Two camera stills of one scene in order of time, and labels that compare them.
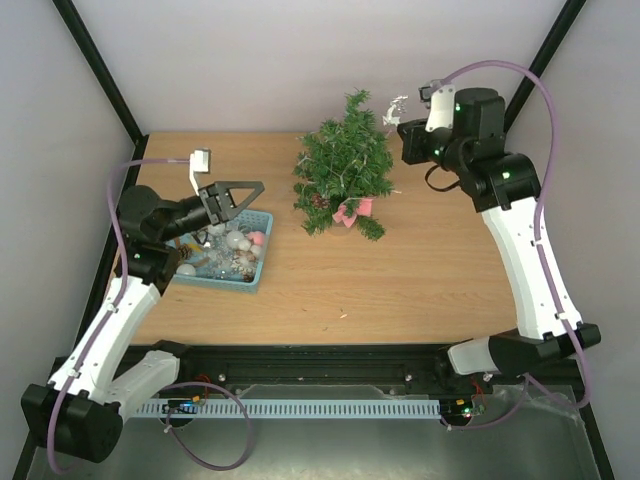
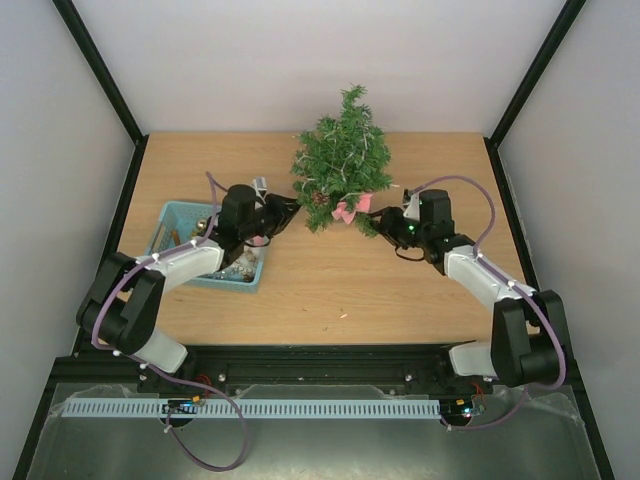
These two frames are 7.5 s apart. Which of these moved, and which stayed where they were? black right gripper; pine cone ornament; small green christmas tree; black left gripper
Moved: black right gripper; black left gripper
Stayed: pine cone ornament; small green christmas tree
